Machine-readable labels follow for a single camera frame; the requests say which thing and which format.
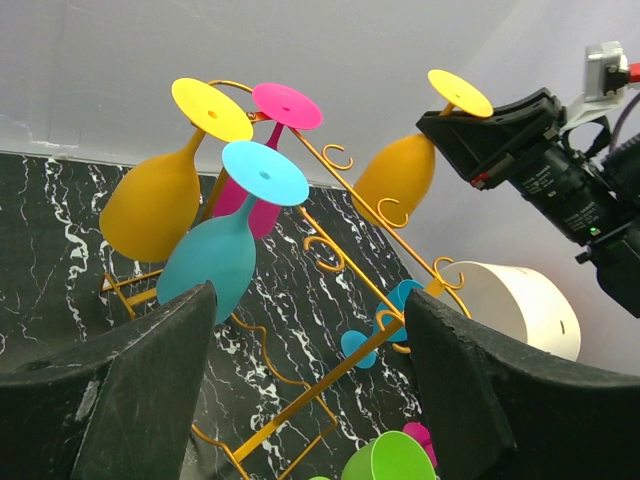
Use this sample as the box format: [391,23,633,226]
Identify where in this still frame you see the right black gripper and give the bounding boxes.
[416,88,630,245]

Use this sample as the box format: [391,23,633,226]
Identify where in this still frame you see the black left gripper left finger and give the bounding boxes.
[1,282,217,479]

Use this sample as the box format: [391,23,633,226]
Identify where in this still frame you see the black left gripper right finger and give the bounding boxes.
[404,289,639,479]

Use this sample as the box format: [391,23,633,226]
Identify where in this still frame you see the orange plastic wine glass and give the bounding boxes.
[352,69,493,228]

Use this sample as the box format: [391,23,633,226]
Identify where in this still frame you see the green plastic wine glass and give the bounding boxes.
[340,431,437,480]

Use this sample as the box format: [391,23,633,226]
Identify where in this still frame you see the light blue plastic wine glass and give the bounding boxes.
[156,141,309,324]

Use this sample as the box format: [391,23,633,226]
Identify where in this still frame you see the yellow-orange plastic wine glass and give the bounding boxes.
[99,78,253,263]

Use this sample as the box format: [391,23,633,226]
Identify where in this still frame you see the magenta plastic wine glass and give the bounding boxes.
[212,82,324,238]

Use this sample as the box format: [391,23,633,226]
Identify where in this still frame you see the white cylindrical lamp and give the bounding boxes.
[441,261,581,361]

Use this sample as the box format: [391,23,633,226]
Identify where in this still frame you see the gold wire wine glass rack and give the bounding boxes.
[99,79,473,480]

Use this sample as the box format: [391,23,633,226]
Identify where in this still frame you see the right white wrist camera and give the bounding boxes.
[564,41,639,130]

